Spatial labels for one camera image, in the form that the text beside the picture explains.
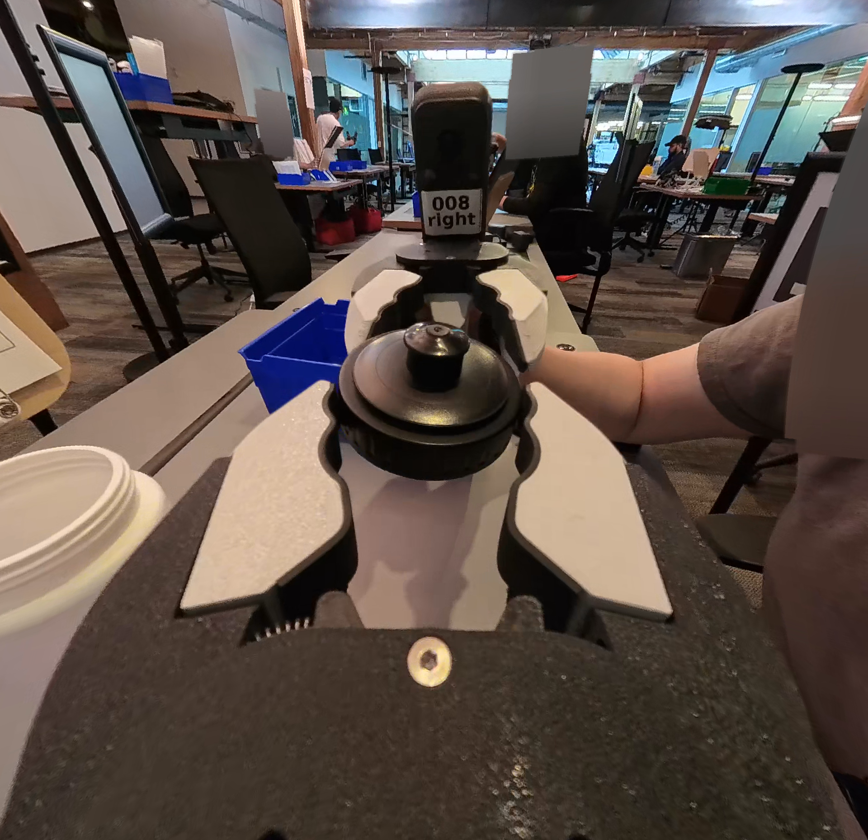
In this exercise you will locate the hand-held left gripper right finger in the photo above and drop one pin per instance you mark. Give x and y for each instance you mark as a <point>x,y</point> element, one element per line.
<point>583,514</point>

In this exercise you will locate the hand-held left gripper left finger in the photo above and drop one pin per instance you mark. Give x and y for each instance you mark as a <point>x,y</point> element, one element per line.
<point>264,514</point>

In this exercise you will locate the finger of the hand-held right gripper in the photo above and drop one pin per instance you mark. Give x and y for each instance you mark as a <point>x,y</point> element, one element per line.
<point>373,304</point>
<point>525,311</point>

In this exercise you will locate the black bottle lid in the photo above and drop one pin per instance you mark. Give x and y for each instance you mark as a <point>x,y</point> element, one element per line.
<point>380,379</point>

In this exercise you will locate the blue plastic bin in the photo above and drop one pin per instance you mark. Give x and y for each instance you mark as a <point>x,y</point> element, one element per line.
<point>291,365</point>

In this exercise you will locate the white plastic bottle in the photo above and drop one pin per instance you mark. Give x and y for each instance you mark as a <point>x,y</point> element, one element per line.
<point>68,569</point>

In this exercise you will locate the person's right forearm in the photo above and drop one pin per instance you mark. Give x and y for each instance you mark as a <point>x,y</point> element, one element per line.
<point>610,392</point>

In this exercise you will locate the grey trash can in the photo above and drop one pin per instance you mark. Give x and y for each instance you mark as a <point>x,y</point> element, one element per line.
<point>705,257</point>

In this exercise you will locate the brown cardboard box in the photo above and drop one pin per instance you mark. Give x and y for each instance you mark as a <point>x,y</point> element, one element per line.
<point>722,301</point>

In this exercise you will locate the green box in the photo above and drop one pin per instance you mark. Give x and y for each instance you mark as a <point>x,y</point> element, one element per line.
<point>725,186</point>

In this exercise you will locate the wooden display board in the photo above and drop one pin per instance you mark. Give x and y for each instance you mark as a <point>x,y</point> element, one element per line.
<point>59,369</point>

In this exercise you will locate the printed instruction sheet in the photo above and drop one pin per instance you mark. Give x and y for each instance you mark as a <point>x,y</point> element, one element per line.
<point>20,358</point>

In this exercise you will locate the black board easel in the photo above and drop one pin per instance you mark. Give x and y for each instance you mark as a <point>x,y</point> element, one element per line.
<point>81,196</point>

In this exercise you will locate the framed grey board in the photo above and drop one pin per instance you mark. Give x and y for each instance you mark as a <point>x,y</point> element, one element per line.
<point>108,135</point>

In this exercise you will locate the framed marker sign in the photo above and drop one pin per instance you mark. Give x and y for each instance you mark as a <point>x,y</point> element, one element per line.
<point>824,196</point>

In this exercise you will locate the black floor lamp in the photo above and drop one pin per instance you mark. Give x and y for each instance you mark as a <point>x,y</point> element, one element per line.
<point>786,107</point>

